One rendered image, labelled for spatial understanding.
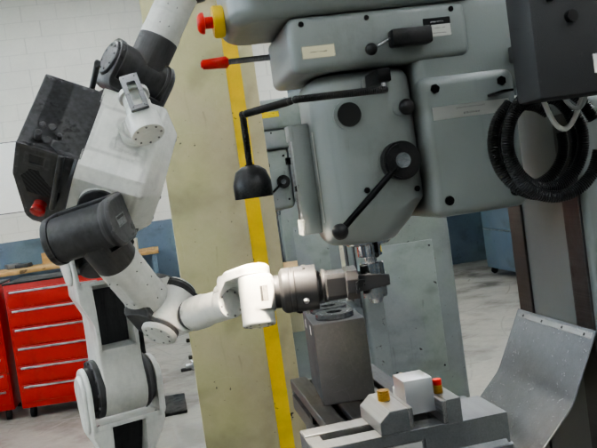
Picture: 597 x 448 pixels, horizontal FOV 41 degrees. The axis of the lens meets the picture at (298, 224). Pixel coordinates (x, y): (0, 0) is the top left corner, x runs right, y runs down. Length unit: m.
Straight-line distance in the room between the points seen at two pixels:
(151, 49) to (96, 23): 8.94
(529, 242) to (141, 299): 0.83
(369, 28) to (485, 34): 0.23
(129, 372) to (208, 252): 1.33
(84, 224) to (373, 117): 0.57
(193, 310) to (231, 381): 1.67
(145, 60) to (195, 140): 1.43
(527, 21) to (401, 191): 0.38
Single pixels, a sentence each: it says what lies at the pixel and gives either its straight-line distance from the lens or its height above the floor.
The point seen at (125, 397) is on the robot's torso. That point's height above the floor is 0.99.
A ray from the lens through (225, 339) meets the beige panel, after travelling 3.28.
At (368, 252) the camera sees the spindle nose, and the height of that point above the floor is 1.29.
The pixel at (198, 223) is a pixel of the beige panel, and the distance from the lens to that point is 3.23.
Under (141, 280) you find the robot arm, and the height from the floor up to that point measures 1.29.
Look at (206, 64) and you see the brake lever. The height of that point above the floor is 1.70.
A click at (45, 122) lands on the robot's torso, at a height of 1.63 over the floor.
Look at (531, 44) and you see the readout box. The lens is 1.30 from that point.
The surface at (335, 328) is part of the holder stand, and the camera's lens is 1.81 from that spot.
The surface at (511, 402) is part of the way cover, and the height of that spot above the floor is 0.93.
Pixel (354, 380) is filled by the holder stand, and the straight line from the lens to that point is 1.84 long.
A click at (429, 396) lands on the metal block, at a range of 1.43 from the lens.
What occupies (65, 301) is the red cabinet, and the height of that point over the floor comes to 0.82.
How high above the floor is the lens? 1.44
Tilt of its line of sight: 3 degrees down
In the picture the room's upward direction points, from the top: 8 degrees counter-clockwise
